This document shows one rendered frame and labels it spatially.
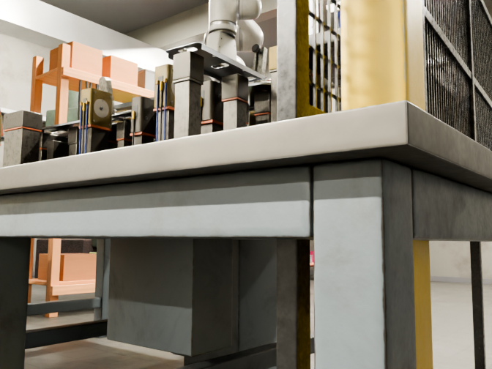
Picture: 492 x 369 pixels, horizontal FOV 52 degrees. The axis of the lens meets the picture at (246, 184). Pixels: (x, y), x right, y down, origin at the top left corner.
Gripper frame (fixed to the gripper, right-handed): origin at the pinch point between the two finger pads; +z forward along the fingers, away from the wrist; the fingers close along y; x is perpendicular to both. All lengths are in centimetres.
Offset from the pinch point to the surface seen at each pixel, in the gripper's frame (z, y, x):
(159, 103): 9.1, 20.0, -5.5
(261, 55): -15.4, -19.8, 1.3
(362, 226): 44, 69, 70
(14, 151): 15, 16, -80
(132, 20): -294, -415, -489
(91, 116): 7.5, 16.4, -37.7
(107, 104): 2.5, 10.7, -37.5
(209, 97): 9.3, 18.5, 9.9
